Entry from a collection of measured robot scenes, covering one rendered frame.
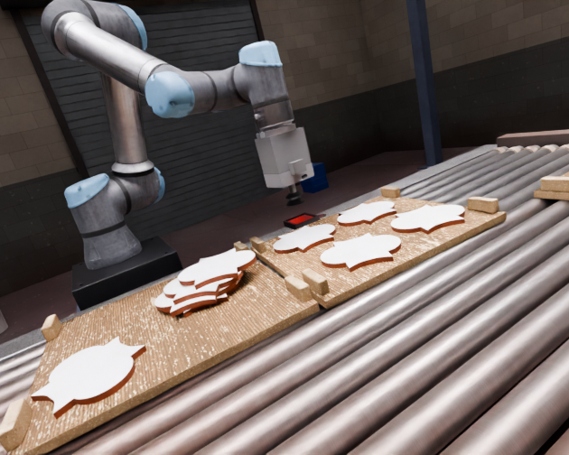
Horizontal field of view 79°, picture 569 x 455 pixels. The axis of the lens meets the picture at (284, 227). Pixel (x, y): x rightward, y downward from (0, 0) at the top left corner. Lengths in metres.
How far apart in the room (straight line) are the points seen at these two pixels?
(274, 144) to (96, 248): 0.59
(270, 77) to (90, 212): 0.60
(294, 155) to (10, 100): 4.85
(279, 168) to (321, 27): 6.34
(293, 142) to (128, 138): 0.52
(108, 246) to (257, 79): 0.60
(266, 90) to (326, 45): 6.28
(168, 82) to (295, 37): 6.01
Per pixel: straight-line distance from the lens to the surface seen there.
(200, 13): 5.96
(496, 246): 0.68
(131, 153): 1.08
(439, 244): 0.66
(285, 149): 0.71
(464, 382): 0.42
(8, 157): 5.34
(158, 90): 0.67
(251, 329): 0.52
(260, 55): 0.71
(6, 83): 5.42
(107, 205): 1.04
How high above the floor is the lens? 1.21
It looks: 17 degrees down
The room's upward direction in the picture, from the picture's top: 15 degrees counter-clockwise
